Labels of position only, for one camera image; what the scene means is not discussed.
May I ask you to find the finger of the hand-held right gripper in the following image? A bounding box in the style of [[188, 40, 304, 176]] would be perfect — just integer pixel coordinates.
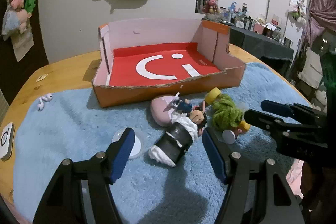
[[261, 100, 324, 119], [244, 109, 297, 140]]

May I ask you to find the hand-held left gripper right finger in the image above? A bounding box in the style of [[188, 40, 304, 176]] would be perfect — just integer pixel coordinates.
[[202, 127, 306, 224]]

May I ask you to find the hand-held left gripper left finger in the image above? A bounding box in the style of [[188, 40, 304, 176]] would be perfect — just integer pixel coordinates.
[[33, 127, 135, 224]]

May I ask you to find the clear round plastic lid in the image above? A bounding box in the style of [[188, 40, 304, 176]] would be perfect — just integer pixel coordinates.
[[112, 128, 144, 160]]

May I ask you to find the blonde pink dress figurine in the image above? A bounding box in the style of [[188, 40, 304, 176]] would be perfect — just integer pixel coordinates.
[[223, 120, 250, 145]]

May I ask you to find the dark-haired doll figurine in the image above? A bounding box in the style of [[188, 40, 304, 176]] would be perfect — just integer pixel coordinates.
[[163, 92, 209, 136]]

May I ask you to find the black and white plush roll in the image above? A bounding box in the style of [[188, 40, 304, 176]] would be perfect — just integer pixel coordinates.
[[149, 114, 200, 167]]

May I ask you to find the yellow plastic cap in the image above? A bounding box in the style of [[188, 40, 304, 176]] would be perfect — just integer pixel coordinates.
[[205, 88, 222, 104]]

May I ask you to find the pink earbuds case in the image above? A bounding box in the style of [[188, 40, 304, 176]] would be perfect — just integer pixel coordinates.
[[150, 96, 179, 127]]

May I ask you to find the red-lined cardboard box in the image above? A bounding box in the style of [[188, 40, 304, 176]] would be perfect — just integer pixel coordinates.
[[92, 18, 247, 108]]

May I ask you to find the pink cloth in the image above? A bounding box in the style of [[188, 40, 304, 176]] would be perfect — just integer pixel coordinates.
[[286, 160, 305, 197]]

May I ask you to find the grey monkey plush toy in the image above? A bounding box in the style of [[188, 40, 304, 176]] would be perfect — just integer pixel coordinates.
[[312, 85, 328, 110]]

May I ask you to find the blue fluffy mat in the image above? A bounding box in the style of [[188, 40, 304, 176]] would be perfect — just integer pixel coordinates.
[[13, 61, 313, 224]]

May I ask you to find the grey cloth covered table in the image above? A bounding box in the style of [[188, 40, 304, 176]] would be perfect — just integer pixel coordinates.
[[228, 26, 294, 75]]

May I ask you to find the row of bottles and jars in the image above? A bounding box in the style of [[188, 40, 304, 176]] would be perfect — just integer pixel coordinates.
[[202, 0, 286, 43]]

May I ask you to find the white flower plush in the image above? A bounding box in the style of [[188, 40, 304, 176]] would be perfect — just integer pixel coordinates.
[[287, 2, 306, 24]]

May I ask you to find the white refrigerator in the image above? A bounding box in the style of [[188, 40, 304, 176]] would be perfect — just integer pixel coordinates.
[[266, 0, 307, 43]]

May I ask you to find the purple curtain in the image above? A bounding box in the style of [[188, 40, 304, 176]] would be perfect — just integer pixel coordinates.
[[302, 0, 336, 77]]

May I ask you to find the white square charger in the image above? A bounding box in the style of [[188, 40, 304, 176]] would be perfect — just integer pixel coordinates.
[[0, 122, 15, 161]]

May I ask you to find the pink plush toy with bow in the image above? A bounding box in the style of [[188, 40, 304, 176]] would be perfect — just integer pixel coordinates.
[[206, 0, 219, 14]]

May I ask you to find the hanging paper sheet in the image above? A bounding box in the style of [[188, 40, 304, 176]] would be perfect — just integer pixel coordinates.
[[12, 32, 34, 62]]

